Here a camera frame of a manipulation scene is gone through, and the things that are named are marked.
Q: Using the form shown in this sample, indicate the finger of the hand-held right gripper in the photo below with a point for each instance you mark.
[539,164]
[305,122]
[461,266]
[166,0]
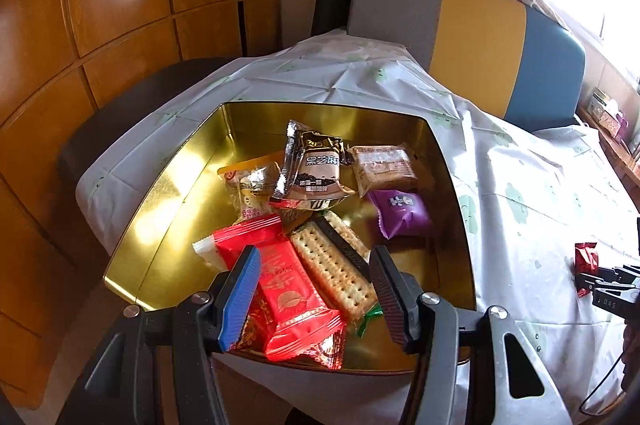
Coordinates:
[592,280]

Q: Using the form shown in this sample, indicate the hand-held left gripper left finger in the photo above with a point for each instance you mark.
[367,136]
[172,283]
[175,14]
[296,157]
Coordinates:
[240,300]

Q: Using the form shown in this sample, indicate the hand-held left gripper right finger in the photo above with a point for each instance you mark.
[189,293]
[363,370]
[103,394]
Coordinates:
[387,295]

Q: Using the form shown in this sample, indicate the small dark red candy packet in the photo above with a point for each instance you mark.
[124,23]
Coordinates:
[587,257]

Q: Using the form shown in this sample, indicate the shiny red snack packet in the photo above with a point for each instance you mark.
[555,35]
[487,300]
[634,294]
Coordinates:
[290,295]

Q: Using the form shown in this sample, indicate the clear cracker packet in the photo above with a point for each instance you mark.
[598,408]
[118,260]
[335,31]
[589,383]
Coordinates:
[330,265]

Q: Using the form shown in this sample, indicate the white and red snack packet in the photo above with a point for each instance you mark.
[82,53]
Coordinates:
[245,232]

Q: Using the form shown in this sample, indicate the purple snack packet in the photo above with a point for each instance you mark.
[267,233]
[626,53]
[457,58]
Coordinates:
[402,210]

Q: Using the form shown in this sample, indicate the clear seed packet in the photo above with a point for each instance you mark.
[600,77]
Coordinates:
[252,190]

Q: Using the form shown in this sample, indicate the gold tin box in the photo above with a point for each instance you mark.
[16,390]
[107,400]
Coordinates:
[165,215]

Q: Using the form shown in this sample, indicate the clear pastry packet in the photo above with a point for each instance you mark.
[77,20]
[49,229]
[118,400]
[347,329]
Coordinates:
[385,167]

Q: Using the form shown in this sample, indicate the dark brown snack packet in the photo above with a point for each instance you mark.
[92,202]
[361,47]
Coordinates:
[315,165]

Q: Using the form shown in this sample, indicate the person's right hand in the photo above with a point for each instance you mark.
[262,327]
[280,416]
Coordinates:
[632,355]

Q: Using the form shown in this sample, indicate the white printed tablecloth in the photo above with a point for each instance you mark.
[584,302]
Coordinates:
[525,230]

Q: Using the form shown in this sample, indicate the wooden sideboard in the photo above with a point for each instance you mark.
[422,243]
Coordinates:
[620,160]

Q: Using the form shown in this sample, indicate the small purple packet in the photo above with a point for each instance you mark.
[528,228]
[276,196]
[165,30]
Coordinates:
[624,125]

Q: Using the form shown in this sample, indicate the tissue box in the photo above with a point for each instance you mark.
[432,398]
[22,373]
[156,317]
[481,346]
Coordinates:
[602,115]

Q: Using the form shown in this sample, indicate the dark brown chair seat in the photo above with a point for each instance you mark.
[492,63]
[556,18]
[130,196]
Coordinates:
[125,120]

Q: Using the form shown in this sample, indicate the grey yellow blue chair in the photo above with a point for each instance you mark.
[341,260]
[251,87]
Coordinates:
[480,35]

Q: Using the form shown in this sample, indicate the wooden wardrobe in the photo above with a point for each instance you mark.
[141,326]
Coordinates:
[125,5]

